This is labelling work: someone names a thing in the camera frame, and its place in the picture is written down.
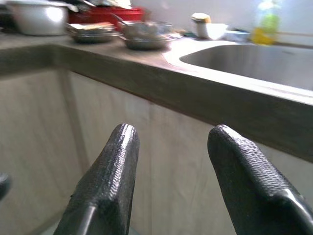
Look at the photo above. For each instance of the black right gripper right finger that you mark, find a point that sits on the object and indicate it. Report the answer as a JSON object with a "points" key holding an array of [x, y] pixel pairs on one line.
{"points": [[244, 181]]}

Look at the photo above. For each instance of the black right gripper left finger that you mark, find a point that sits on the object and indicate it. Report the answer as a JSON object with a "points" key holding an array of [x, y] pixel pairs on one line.
{"points": [[110, 176]]}

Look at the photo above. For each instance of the stainless steel kitchen sink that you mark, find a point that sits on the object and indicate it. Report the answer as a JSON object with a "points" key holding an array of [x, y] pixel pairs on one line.
{"points": [[244, 63]]}

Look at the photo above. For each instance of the narrow wooden cabinet door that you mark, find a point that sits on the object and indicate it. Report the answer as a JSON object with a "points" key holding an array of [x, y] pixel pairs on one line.
{"points": [[31, 134]]}

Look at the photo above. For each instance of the small white plastic tray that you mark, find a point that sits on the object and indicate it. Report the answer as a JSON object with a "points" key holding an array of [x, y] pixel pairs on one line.
{"points": [[236, 36]]}

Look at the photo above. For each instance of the steel deep plate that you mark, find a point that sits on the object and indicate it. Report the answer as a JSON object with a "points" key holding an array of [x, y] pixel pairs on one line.
{"points": [[93, 30]]}

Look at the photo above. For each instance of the large steel bowl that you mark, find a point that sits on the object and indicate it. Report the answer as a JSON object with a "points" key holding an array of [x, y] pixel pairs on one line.
{"points": [[146, 30]]}

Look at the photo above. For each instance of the white sponge holder bowl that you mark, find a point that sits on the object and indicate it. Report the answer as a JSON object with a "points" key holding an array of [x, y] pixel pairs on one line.
{"points": [[212, 31]]}

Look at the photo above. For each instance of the yellow dish soap bottle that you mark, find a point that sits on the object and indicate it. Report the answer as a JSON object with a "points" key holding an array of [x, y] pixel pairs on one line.
{"points": [[266, 27]]}

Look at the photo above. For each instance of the steel spoon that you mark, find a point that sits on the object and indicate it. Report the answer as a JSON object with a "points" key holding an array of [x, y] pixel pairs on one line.
{"points": [[119, 19]]}

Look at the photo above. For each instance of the red plastic basin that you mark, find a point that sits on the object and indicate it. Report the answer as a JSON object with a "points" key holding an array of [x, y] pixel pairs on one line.
{"points": [[105, 14]]}

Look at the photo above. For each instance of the large steel pot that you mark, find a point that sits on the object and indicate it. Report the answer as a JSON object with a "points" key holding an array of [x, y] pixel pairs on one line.
{"points": [[36, 19]]}

